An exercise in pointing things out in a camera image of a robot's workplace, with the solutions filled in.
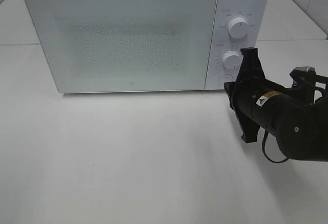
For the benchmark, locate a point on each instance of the upper white power knob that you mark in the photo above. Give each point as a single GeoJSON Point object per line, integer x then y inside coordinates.
{"type": "Point", "coordinates": [238, 27]}

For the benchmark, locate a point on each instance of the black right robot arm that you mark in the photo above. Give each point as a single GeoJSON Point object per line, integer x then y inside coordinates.
{"type": "Point", "coordinates": [295, 116]}

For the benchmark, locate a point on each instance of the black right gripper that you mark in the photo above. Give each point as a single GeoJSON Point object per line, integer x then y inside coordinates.
{"type": "Point", "coordinates": [246, 96]}

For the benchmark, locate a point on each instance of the round white door button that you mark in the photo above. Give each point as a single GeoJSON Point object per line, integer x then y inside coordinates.
{"type": "Point", "coordinates": [224, 79]}

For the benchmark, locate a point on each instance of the white microwave oven body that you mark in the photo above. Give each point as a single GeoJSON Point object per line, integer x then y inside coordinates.
{"type": "Point", "coordinates": [238, 1]}

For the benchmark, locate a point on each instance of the white microwave door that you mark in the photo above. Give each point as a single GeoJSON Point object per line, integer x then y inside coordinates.
{"type": "Point", "coordinates": [94, 46]}

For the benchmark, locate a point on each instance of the white timer knob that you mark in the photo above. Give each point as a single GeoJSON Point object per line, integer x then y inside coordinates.
{"type": "Point", "coordinates": [231, 59]}

